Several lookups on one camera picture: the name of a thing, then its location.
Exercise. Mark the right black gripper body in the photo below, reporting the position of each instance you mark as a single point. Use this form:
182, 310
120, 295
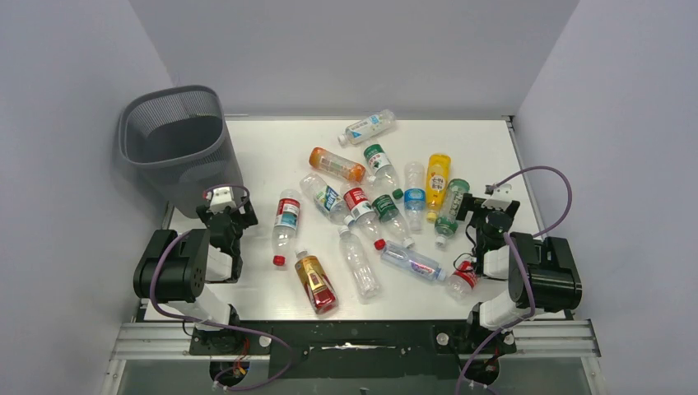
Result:
481, 213

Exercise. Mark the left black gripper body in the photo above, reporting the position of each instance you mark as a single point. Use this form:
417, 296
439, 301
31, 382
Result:
240, 220

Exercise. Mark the green tinted bottle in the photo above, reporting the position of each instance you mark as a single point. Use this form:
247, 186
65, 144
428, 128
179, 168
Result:
446, 223

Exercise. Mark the yellow juice bottle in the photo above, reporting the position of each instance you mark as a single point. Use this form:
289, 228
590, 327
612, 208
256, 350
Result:
437, 178

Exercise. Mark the clear blue bottle purple label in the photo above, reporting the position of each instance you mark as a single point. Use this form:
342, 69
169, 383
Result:
410, 261

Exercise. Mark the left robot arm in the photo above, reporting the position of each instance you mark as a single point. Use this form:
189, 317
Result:
175, 269

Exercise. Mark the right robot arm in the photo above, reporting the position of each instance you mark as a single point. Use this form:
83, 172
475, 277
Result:
540, 273

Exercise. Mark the grey mesh waste bin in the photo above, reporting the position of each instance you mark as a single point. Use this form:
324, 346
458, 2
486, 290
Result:
178, 139

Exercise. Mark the clear bottle red teal label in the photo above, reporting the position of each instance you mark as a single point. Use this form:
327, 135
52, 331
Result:
284, 231

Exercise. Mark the clear bottle blue green label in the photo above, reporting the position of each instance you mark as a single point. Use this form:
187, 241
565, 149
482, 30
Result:
326, 199

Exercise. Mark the clear bottle dark green label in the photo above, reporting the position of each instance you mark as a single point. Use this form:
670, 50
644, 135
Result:
389, 215

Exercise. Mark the brown tea bottle red base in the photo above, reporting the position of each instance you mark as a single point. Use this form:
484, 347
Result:
315, 282

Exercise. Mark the orange tinted bottle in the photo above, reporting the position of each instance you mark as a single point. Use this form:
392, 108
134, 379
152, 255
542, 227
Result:
333, 164

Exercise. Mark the clear bottle green white label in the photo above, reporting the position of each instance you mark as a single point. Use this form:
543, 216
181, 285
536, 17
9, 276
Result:
383, 168

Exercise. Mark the clear bottle red white label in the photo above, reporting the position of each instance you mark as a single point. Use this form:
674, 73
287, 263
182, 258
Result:
365, 216

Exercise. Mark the clear unlabelled bottle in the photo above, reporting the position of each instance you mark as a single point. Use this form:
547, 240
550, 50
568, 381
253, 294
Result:
356, 259

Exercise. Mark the clear bottle white blue label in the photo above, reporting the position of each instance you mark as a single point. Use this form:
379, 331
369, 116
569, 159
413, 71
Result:
368, 127

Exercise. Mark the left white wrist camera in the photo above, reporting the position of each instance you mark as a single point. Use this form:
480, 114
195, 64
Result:
220, 198

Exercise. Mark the aluminium frame rail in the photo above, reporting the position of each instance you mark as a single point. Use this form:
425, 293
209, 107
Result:
533, 339

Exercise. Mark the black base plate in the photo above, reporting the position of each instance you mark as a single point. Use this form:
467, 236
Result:
357, 349

